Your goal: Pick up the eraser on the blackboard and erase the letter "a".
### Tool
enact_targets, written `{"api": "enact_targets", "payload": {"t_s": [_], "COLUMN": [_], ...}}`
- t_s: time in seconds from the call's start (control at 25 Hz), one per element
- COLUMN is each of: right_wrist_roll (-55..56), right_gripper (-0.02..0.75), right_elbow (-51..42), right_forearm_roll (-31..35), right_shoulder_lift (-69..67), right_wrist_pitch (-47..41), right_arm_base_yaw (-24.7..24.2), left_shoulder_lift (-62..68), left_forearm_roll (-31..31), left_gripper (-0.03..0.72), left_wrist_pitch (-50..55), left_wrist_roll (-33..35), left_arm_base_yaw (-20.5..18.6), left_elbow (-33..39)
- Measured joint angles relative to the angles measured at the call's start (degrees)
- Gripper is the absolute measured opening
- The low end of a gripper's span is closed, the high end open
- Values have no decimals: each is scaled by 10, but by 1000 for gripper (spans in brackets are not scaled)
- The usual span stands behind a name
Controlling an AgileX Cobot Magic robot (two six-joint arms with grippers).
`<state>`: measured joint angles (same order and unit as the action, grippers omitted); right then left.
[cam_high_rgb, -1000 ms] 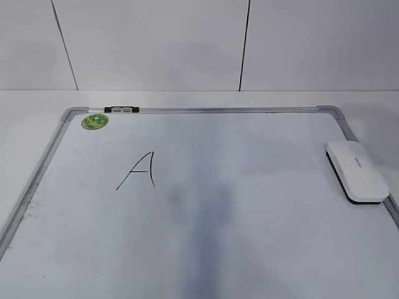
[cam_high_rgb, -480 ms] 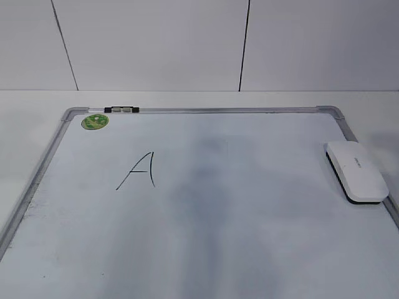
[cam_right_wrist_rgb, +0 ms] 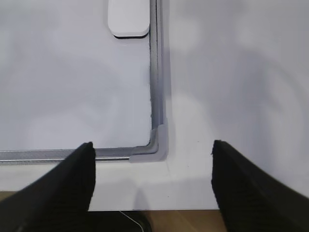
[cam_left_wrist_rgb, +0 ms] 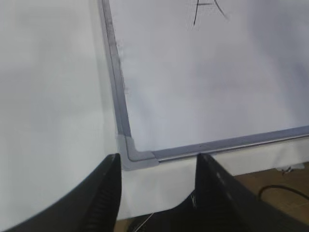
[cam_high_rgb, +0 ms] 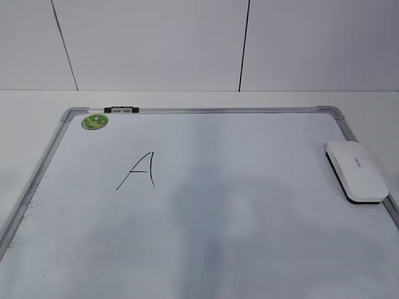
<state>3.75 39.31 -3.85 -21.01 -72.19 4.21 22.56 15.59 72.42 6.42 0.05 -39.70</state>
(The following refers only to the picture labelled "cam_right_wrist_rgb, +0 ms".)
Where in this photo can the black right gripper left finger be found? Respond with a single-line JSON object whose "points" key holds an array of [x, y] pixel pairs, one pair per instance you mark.
{"points": [[58, 201]]}

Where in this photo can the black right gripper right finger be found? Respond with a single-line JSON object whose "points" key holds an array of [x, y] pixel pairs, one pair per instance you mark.
{"points": [[250, 200]]}

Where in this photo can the white board eraser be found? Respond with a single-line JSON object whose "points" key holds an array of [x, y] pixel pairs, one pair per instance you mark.
{"points": [[129, 18]]}

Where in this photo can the white board with grey frame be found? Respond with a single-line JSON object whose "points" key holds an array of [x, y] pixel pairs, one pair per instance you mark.
{"points": [[67, 77]]}

